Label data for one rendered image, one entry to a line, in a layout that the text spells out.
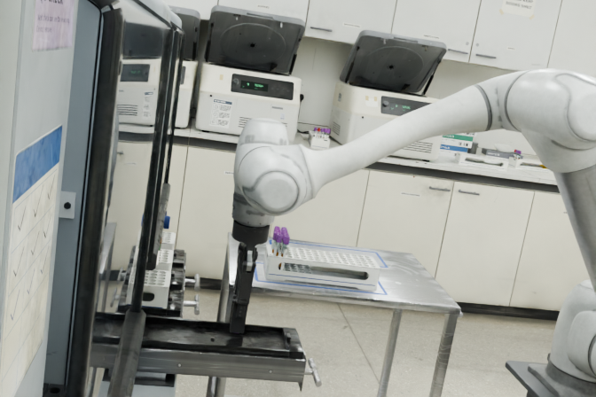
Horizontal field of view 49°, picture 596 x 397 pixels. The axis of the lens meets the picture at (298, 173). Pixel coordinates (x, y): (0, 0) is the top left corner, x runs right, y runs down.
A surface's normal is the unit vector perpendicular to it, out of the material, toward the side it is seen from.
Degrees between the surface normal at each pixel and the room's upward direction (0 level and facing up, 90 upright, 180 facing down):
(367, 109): 59
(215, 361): 90
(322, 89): 90
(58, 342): 90
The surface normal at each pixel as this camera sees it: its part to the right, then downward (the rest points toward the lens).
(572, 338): -0.96, -0.09
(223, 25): -0.03, 0.89
